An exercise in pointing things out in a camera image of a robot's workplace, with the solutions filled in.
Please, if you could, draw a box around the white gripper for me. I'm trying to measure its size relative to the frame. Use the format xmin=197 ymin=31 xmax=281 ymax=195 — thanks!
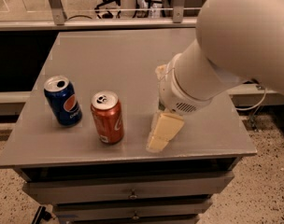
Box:
xmin=146 ymin=54 xmax=212 ymax=152

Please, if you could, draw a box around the red coke can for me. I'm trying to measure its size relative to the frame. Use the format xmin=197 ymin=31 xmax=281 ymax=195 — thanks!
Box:
xmin=91 ymin=91 xmax=124 ymax=144

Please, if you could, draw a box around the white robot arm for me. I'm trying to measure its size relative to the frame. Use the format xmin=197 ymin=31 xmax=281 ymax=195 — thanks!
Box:
xmin=147 ymin=0 xmax=284 ymax=152

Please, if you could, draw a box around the green soda can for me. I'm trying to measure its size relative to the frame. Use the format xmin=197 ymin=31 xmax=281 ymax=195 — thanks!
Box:
xmin=158 ymin=100 xmax=165 ymax=111

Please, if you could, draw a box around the blue pepsi can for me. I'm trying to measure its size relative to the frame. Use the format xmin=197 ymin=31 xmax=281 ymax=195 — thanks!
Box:
xmin=44 ymin=75 xmax=82 ymax=127

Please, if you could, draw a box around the top grey drawer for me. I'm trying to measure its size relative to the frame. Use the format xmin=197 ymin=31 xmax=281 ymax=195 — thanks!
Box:
xmin=22 ymin=171 xmax=234 ymax=204

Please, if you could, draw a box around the grey drawer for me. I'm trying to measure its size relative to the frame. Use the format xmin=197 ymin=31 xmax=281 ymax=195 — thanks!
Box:
xmin=54 ymin=199 xmax=211 ymax=221
xmin=22 ymin=171 xmax=234 ymax=204

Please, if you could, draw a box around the top drawer knob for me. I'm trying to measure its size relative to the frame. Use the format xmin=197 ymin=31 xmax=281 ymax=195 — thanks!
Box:
xmin=128 ymin=189 xmax=138 ymax=200

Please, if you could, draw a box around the drawer knob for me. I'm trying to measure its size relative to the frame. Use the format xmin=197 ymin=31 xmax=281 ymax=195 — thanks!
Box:
xmin=128 ymin=189 xmax=138 ymax=200
xmin=132 ymin=212 xmax=140 ymax=220

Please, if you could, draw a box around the grey drawer cabinet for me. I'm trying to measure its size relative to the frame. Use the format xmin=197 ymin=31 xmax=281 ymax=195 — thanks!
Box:
xmin=0 ymin=28 xmax=256 ymax=224

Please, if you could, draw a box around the black office chair base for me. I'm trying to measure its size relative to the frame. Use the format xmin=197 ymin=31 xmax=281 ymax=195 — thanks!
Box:
xmin=94 ymin=0 xmax=121 ymax=20

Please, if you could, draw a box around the horizontal metal rail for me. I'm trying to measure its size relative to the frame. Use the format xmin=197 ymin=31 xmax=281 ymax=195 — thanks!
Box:
xmin=0 ymin=17 xmax=197 ymax=32

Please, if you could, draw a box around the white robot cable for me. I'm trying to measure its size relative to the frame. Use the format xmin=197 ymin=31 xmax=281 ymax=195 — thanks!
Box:
xmin=234 ymin=83 xmax=268 ymax=112

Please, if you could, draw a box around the right metal rail bracket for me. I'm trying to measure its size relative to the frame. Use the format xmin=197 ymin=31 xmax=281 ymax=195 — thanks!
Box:
xmin=171 ymin=0 xmax=185 ymax=23

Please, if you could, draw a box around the metal rail bracket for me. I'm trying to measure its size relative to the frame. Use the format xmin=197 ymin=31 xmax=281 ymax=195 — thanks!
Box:
xmin=171 ymin=0 xmax=185 ymax=23
xmin=48 ymin=0 xmax=67 ymax=25

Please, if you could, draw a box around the left metal rail bracket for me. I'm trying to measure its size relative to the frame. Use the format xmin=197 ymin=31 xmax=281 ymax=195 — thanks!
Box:
xmin=48 ymin=0 xmax=67 ymax=25

